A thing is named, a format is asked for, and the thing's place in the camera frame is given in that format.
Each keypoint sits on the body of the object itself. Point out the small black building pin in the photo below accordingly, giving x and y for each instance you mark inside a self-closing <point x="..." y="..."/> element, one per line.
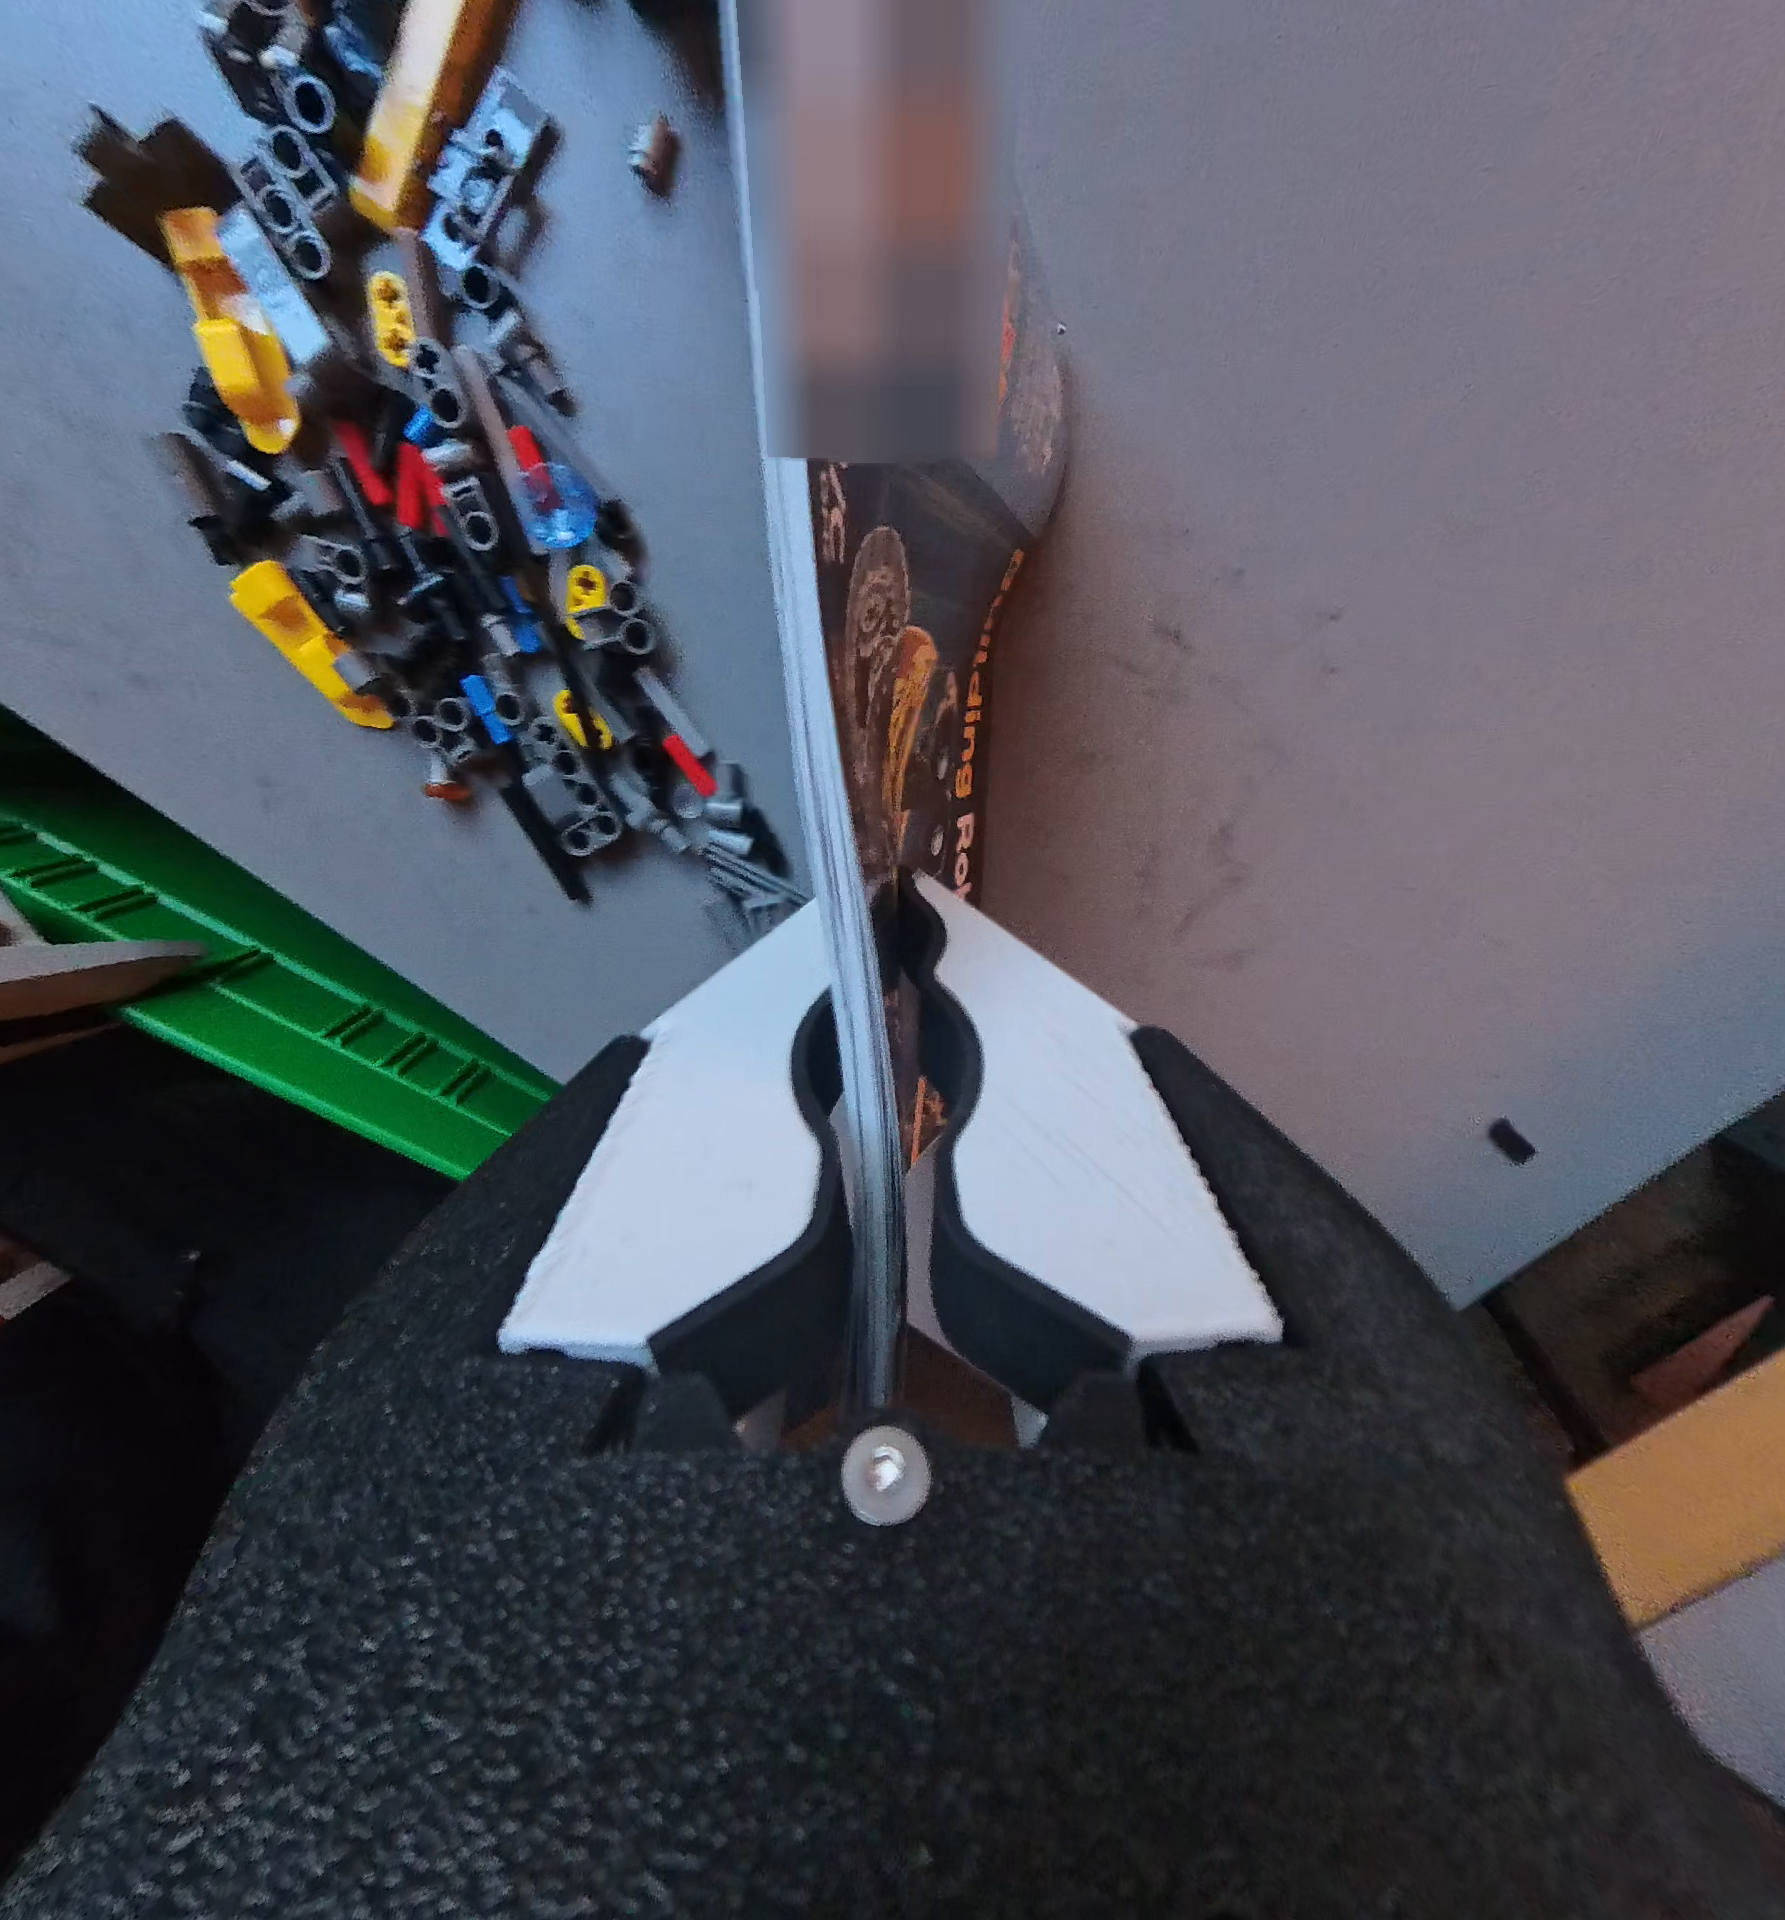
<point x="1512" y="1140"/>

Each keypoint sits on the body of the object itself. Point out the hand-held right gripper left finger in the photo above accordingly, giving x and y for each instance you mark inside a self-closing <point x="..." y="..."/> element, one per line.
<point x="681" y="1171"/>

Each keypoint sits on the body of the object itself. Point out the yellow wooden beam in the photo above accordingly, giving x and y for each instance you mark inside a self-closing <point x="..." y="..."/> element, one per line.
<point x="1718" y="1471"/>

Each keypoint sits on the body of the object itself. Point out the green plastic storage box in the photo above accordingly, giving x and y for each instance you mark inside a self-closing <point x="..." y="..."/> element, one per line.
<point x="279" y="975"/>

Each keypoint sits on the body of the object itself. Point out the small brown building piece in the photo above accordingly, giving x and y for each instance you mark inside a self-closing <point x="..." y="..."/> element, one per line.
<point x="654" y="156"/>

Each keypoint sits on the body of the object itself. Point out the toy instruction booklet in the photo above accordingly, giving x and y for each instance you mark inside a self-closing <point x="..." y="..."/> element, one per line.
<point x="907" y="675"/>

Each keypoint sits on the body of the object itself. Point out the pile of toy building pieces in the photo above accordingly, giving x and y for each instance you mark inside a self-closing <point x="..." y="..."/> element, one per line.
<point x="427" y="497"/>

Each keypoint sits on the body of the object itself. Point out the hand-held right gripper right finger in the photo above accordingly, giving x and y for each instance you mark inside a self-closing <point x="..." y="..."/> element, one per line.
<point x="1087" y="1185"/>

